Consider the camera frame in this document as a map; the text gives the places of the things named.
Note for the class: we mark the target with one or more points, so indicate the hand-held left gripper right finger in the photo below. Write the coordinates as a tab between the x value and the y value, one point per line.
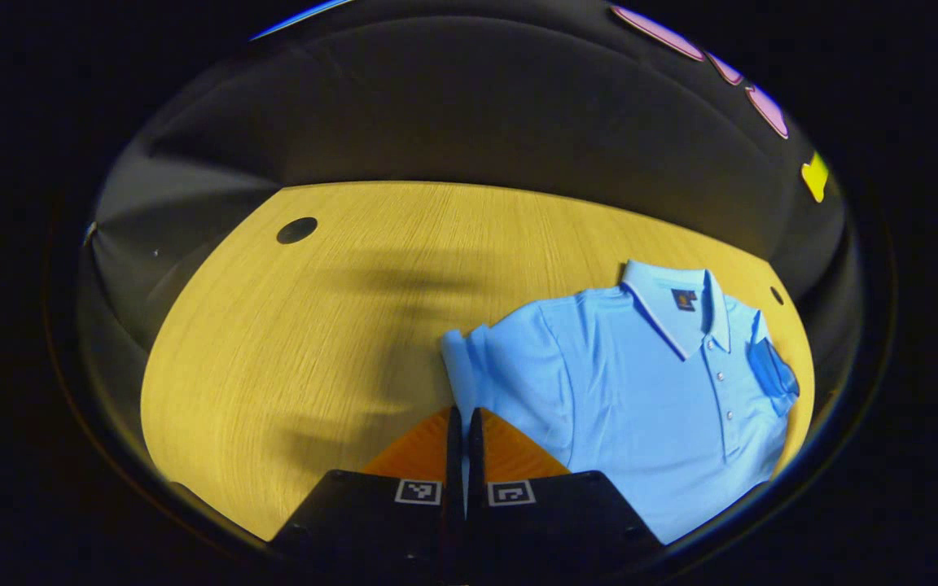
550	513

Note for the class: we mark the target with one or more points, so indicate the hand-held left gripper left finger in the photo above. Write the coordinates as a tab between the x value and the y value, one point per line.
379	513

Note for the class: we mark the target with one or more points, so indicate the black backdrop cloth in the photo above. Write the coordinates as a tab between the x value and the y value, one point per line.
477	106

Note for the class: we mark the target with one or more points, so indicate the light blue polo T-shirt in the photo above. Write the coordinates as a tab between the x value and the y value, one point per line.
615	391

